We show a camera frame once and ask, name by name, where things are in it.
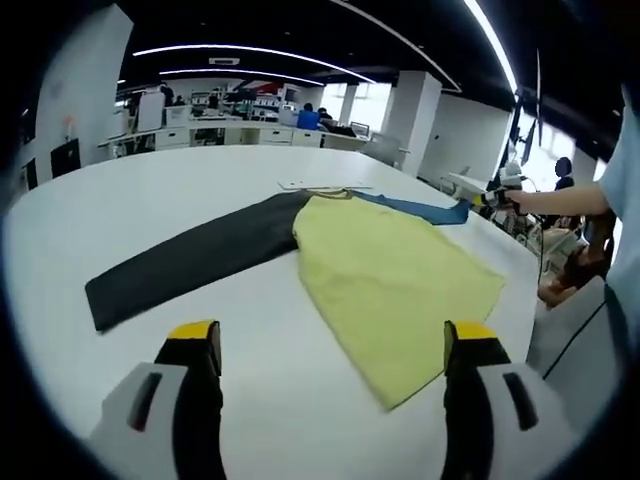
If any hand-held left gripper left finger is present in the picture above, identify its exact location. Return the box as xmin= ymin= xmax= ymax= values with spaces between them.
xmin=88 ymin=319 xmax=225 ymax=480

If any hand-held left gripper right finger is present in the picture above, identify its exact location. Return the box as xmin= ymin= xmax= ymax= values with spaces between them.
xmin=441 ymin=319 xmax=572 ymax=480

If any yellow blue black garment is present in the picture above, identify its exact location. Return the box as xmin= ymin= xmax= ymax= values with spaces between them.
xmin=84 ymin=188 xmax=506 ymax=412

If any person's right hand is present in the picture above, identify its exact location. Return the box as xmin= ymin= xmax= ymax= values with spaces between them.
xmin=503 ymin=189 xmax=532 ymax=218

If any white side desk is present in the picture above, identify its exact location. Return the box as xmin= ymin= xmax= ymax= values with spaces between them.
xmin=446 ymin=167 xmax=490 ymax=195

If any black monitor stand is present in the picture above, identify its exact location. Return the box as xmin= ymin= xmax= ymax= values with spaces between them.
xmin=509 ymin=49 xmax=545 ymax=167

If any white mesh office chair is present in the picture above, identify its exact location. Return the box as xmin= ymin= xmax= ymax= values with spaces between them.
xmin=524 ymin=274 xmax=632 ymax=431

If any grey office chair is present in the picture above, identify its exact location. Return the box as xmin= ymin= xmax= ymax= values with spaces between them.
xmin=367 ymin=134 xmax=409 ymax=167

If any straight ceiling light strip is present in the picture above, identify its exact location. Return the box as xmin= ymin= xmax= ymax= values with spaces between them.
xmin=462 ymin=0 xmax=520 ymax=92

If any white drawer cabinet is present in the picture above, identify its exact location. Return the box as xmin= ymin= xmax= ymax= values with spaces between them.
xmin=291 ymin=129 xmax=322 ymax=149
xmin=257 ymin=127 xmax=294 ymax=146
xmin=154 ymin=128 xmax=190 ymax=149

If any black floor cabinet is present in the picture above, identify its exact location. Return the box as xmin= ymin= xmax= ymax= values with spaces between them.
xmin=49 ymin=139 xmax=81 ymax=179

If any short curved ceiling light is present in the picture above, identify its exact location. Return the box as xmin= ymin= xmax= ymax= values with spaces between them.
xmin=159 ymin=68 xmax=324 ymax=86

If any long curved ceiling light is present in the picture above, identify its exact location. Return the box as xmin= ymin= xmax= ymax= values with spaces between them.
xmin=133 ymin=43 xmax=376 ymax=84

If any white upright panel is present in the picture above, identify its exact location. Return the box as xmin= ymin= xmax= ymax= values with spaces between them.
xmin=137 ymin=92 xmax=166 ymax=134

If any white table cable cover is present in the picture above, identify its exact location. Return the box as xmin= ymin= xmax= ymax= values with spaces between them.
xmin=277 ymin=177 xmax=374 ymax=194

